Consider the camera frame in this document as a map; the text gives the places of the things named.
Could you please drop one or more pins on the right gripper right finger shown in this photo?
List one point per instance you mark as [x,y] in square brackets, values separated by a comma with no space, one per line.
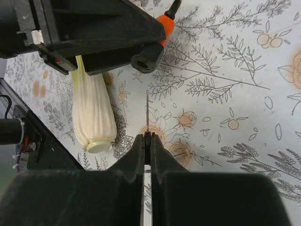
[183,198]

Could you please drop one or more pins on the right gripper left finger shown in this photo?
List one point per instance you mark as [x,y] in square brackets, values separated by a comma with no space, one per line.
[112,197]

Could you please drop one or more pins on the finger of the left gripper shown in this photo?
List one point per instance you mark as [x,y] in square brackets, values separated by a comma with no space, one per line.
[107,34]

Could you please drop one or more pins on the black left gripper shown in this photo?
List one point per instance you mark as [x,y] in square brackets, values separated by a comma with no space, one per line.
[29,26]

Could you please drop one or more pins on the orange black padlock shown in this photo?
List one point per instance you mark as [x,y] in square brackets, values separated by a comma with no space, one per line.
[164,28]

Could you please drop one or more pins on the black-headed key bunch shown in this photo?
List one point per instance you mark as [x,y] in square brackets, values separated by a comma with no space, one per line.
[147,134]

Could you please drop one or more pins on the celery stalk toy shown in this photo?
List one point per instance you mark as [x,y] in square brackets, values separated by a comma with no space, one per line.
[93,120]

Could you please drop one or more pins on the floral patterned table mat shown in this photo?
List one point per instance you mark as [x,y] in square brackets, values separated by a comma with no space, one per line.
[225,97]

